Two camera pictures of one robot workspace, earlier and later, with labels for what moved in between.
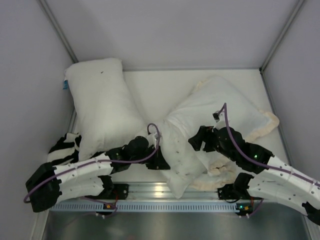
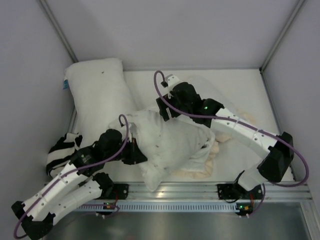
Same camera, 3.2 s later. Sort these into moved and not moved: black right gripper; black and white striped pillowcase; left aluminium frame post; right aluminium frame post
Moved: black right gripper
Not moved: left aluminium frame post; right aluminium frame post; black and white striped pillowcase
